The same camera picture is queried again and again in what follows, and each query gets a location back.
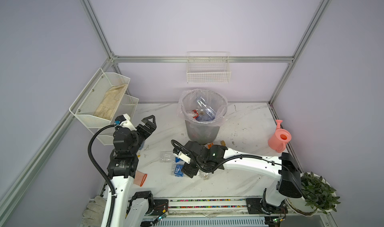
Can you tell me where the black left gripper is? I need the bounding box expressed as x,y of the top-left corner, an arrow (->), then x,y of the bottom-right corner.
130,115 -> 156,156

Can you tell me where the pepsi label plastic bottle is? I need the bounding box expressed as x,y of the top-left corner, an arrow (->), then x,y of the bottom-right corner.
199,172 -> 212,180

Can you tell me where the colourful label water bottle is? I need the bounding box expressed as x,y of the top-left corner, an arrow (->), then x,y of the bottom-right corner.
196,112 -> 215,122

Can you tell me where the red cap round bottle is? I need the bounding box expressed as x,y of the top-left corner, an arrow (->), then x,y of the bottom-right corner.
191,109 -> 201,121

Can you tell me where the white cap clear bottle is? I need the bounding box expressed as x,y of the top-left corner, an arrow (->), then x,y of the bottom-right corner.
197,96 -> 216,118

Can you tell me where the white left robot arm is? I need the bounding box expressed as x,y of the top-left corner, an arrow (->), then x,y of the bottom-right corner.
101,115 -> 157,227

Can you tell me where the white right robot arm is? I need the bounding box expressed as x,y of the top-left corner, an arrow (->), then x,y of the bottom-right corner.
171,140 -> 304,207

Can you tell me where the grey mesh waste bin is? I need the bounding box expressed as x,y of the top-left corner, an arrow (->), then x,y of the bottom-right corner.
179,89 -> 228,146

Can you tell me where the orange label plastic bottle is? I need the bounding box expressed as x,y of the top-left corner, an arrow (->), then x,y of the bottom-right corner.
206,141 -> 226,149

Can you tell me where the white mesh lower shelf tray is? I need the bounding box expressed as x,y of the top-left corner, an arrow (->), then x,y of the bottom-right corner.
95,94 -> 139,146

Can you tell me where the white mesh shelf tray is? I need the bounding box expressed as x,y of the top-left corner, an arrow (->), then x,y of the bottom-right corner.
69,69 -> 130,129
95,94 -> 139,146

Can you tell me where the beige cloth glove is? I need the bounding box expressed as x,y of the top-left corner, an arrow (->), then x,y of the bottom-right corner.
94,84 -> 128,120

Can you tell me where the white mesh upper shelf tray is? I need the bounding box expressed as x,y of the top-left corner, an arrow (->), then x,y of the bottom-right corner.
69,69 -> 130,129

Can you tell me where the pink plastic watering can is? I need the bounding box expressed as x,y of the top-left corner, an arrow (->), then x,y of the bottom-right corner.
268,120 -> 292,153

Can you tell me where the white cotton glove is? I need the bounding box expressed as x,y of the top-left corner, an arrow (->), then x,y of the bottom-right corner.
81,196 -> 107,227

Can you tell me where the potted green plant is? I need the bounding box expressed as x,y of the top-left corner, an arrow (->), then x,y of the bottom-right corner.
286,172 -> 341,217

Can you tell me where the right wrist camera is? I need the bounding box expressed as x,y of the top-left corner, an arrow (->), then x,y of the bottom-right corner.
174,152 -> 191,164

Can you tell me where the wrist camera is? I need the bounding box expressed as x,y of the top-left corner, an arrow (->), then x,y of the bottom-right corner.
115,113 -> 137,131
174,152 -> 191,164

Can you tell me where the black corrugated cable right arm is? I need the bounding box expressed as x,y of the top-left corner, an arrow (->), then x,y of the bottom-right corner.
170,139 -> 304,195

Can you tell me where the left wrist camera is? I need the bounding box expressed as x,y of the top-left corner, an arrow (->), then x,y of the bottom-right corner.
115,113 -> 137,131

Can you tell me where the metal base rail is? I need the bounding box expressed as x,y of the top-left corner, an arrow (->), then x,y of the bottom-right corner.
125,196 -> 289,227

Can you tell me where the aluminium frame horizontal bar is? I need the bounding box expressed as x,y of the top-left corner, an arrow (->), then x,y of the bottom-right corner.
114,56 -> 294,63

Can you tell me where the white wire wall basket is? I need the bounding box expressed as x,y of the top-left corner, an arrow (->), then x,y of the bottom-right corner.
187,51 -> 232,84

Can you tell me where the aluminium frame corner post left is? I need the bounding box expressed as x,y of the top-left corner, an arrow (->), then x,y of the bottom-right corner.
79,0 -> 121,74

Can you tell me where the aluminium frame corner post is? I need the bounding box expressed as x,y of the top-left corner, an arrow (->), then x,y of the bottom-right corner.
79,0 -> 121,74
269,0 -> 332,105

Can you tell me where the aluminium frame corner post right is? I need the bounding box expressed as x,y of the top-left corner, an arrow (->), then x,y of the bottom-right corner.
269,0 -> 332,105

